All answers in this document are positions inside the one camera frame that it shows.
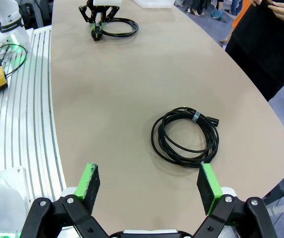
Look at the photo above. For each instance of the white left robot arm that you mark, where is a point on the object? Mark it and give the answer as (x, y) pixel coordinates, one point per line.
(10, 22)

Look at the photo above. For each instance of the person right hand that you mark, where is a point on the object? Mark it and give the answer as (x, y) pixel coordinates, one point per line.
(257, 2)

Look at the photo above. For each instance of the background person legs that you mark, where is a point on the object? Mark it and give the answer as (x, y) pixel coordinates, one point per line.
(198, 6)

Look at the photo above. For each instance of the translucent plastic storage container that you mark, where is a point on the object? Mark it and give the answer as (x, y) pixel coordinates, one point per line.
(154, 3)

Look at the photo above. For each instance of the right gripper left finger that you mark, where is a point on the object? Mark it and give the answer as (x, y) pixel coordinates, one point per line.
(87, 183)

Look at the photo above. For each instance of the person in black shirt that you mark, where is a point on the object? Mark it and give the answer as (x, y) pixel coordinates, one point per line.
(260, 49)

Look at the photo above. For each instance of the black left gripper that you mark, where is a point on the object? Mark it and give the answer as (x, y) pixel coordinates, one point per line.
(100, 10)

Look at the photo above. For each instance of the white slotted mounting platform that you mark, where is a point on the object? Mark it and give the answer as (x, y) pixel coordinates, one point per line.
(20, 124)

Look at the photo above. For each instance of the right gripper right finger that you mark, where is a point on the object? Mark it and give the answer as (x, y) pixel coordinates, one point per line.
(208, 186)

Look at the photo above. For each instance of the person in orange clothes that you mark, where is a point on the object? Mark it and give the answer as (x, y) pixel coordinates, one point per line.
(241, 17)

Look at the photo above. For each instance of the dark background workbench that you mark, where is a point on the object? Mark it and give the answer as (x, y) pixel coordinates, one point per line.
(35, 12)

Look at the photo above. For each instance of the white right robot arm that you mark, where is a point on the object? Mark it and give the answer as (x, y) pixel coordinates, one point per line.
(0, 198)

